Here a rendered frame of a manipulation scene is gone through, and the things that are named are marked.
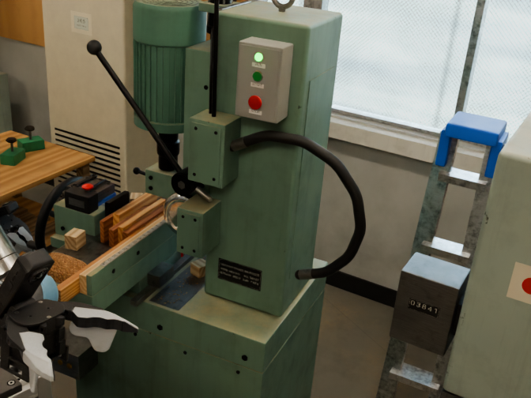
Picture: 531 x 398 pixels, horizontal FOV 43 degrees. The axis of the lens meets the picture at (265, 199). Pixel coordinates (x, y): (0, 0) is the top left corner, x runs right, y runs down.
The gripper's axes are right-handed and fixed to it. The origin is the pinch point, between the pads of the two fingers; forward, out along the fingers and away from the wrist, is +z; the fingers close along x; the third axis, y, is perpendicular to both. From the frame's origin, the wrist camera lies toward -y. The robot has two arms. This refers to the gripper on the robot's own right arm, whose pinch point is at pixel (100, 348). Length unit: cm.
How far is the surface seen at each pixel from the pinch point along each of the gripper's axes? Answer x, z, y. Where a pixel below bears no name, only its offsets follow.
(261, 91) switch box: -65, -18, -24
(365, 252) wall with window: -229, -40, 69
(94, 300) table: -49, -45, 29
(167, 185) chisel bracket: -80, -50, 9
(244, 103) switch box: -65, -22, -21
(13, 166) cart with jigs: -148, -186, 51
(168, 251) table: -80, -48, 27
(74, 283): -45, -48, 24
